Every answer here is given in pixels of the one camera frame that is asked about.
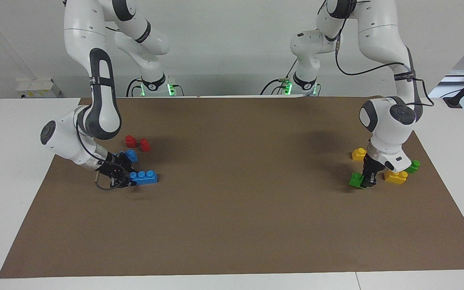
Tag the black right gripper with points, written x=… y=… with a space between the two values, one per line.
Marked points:
x=113 y=169

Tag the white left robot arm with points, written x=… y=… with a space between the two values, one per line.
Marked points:
x=385 y=44

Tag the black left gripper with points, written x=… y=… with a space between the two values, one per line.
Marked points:
x=369 y=165

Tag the blue three-stud toy block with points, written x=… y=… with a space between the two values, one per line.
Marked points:
x=145 y=177
x=132 y=155

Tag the yellow two-stud toy block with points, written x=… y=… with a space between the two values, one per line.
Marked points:
x=358 y=154
x=395 y=177

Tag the brown table mat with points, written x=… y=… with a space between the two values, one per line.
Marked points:
x=232 y=225

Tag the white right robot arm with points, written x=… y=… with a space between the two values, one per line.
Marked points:
x=83 y=52

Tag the green two-stud toy block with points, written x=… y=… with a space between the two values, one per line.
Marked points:
x=355 y=180
x=414 y=166

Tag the white wall socket box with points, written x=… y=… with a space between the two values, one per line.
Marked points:
x=36 y=88

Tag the red toy block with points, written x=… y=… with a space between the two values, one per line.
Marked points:
x=131 y=141
x=145 y=145

